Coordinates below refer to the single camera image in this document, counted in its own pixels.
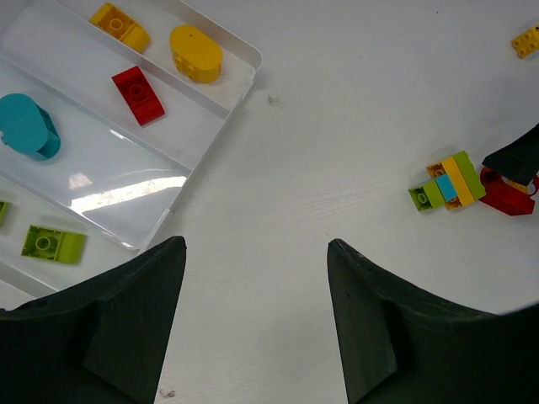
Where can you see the yellow curved lego brick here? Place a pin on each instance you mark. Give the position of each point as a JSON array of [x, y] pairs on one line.
[[195, 54]]

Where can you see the blue oval lego brick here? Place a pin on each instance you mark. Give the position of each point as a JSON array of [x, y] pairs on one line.
[[27, 128]]

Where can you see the yellow square lego brick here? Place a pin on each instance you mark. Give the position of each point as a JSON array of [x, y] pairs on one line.
[[121, 26]]

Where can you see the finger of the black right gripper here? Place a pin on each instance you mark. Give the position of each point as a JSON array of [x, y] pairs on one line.
[[518, 161]]

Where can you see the clear plastic divided tray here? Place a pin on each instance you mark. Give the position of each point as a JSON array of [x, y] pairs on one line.
[[114, 181]]

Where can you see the yellow blue red lego stack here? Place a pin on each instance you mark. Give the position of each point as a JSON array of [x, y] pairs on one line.
[[526, 43]]

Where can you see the red flower lego brick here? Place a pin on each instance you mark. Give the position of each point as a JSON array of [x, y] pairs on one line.
[[507, 196]]

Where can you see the green blue yellow lego stack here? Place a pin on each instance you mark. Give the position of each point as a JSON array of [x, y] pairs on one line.
[[453, 184]]

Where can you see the green lego brick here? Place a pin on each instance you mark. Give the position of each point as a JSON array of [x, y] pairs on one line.
[[53, 245], [4, 206]]

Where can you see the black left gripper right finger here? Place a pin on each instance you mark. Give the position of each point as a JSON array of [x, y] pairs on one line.
[[399, 343]]

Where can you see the red curved lego brick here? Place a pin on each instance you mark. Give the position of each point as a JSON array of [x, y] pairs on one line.
[[139, 95]]

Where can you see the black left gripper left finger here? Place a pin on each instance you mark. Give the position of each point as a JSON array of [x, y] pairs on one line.
[[103, 340]]

